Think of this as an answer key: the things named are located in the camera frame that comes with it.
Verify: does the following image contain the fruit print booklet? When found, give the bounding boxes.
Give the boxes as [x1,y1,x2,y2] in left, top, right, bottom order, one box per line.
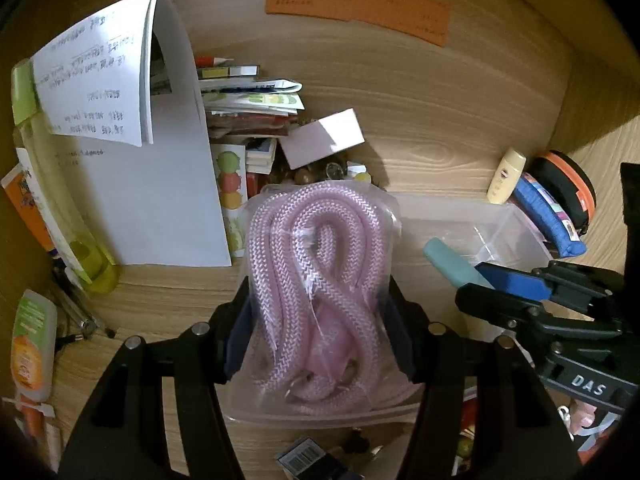
[214,144,249,261]

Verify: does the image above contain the green transparent bottle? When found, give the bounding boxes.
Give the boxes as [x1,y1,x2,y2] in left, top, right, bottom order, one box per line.
[11,59,121,295]

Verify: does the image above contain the orange white tube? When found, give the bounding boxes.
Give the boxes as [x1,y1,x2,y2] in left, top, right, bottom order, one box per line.
[15,400,63,471]

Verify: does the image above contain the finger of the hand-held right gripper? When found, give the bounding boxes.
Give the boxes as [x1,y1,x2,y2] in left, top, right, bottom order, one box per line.
[475,260,626,318]
[455,284,626,346]

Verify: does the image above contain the person's right hand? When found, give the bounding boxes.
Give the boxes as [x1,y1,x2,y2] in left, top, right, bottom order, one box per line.
[570,402,598,436]

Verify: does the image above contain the teal plastic tube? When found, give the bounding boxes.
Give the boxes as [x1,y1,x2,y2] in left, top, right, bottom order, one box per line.
[424,237,493,291]

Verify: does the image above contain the handwritten white paper sheets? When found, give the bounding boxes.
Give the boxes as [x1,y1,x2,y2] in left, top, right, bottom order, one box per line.
[32,0,161,147]

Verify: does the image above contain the orange black round case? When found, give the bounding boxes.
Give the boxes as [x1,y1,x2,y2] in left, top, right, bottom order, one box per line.
[529,151,597,236]

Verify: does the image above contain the blue pouch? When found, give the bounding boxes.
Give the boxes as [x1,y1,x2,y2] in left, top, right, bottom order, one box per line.
[510,172,587,260]

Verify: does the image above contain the large white paper folder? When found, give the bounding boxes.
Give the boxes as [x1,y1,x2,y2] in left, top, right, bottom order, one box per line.
[50,0,233,267]

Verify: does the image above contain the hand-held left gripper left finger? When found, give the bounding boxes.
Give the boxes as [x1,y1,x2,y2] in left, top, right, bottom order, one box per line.
[57,277,251,480]

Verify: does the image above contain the dark blue barcode box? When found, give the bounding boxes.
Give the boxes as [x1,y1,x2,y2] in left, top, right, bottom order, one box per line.
[274,436,361,480]

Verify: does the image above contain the pink rope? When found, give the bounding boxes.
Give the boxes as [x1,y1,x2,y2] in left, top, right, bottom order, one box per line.
[220,182,426,428]

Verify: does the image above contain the stack of books and packets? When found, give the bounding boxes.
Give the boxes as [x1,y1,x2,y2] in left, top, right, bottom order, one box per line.
[195,55,306,201]

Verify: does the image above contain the orange paper note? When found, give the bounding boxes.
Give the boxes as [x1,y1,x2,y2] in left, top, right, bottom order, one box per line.
[265,0,451,47]

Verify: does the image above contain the pile of small trinkets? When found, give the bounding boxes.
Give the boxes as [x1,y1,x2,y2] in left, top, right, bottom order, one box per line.
[280,157,373,196]

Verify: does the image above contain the cluster of dark pens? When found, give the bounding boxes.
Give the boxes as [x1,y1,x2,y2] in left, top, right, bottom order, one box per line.
[50,255,117,356]

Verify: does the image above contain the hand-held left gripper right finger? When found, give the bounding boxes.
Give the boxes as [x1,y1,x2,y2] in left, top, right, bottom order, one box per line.
[382,275,583,480]

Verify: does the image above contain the wooden desktop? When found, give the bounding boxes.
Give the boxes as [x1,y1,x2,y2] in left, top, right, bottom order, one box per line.
[47,160,621,480]

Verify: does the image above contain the small white card box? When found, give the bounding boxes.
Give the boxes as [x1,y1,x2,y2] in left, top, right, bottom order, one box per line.
[278,108,365,170]

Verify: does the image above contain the orange label squeeze bottle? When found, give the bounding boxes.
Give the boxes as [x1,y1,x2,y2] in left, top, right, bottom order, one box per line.
[10,289,58,403]

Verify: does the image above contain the clear plastic container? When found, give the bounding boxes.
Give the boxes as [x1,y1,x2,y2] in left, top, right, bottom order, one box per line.
[390,192,553,341]

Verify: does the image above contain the small yellow cream bottle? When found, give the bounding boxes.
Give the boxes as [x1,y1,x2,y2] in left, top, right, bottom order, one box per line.
[487,147,527,205]

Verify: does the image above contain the orange book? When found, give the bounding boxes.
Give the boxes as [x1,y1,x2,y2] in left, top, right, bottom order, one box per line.
[0,162,56,256]

